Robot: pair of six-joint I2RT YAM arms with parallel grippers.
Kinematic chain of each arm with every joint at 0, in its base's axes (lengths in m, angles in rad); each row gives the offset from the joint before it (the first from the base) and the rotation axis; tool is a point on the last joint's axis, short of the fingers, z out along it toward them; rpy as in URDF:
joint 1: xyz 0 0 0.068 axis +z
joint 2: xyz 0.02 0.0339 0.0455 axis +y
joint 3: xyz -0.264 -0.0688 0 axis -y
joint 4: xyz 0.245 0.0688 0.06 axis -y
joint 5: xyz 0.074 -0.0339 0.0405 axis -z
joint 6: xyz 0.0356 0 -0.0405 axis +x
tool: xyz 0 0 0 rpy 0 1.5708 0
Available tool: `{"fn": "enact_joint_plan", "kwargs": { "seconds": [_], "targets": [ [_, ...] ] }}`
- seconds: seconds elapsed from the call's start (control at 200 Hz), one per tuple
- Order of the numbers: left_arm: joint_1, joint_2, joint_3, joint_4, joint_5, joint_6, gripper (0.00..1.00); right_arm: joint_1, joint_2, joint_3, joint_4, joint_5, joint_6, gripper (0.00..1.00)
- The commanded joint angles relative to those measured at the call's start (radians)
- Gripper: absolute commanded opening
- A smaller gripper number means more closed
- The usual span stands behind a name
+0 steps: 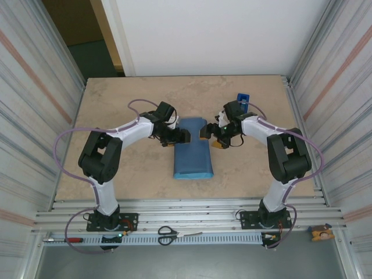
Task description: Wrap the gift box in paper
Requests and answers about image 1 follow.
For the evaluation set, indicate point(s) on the blue wrapping paper sheet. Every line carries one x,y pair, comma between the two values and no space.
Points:
191,160

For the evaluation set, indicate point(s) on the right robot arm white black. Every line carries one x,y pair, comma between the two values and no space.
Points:
255,129

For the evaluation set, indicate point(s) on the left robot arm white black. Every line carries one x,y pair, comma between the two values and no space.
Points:
130,130

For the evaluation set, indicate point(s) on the blue tape dispenser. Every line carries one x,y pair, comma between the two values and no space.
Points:
247,97

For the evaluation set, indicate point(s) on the small yellow toy figure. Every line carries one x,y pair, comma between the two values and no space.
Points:
321,232

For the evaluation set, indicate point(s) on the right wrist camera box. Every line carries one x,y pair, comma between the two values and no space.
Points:
221,117

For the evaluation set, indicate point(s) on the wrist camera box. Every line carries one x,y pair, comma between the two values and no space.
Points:
173,119
221,117

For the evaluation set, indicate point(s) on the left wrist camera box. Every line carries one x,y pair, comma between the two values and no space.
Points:
173,119

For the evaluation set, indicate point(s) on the aluminium rail frame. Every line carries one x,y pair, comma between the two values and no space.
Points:
189,209

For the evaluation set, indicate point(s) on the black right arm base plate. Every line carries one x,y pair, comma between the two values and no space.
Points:
248,219

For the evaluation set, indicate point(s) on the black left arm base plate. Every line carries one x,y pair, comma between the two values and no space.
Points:
130,222

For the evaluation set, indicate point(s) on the white door frame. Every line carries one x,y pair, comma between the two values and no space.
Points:
116,35

